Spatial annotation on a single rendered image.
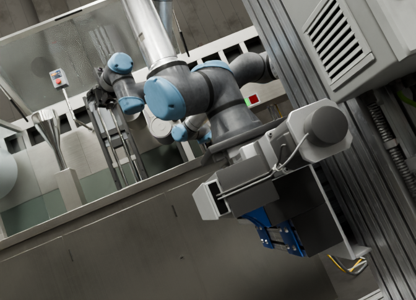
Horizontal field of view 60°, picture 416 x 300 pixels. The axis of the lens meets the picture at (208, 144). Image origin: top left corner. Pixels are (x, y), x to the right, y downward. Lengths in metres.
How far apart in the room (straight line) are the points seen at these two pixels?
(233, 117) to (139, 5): 0.38
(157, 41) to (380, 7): 0.59
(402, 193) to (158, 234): 1.16
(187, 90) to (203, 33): 3.16
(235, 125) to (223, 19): 3.28
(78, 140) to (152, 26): 1.52
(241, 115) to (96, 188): 1.53
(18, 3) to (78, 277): 3.27
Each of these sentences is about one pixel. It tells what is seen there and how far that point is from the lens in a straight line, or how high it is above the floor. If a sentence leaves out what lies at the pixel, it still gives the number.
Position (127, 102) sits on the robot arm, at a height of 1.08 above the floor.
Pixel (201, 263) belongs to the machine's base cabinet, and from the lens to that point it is 1.66.
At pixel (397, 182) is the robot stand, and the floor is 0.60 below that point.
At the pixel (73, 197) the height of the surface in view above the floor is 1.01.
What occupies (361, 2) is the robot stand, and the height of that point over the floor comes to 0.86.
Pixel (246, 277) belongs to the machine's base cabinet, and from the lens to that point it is 1.68.
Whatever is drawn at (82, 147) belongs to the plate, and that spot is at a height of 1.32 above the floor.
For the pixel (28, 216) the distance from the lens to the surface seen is 2.21.
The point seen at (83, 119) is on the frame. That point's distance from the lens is 2.51.
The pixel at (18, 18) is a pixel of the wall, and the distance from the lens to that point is 4.36.
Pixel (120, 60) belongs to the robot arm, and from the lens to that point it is 1.21.
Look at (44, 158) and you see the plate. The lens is 2.48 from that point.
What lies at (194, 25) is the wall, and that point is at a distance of 4.09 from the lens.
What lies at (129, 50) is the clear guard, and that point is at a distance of 2.37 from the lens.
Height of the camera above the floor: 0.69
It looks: 9 degrees up
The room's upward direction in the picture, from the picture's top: 23 degrees counter-clockwise
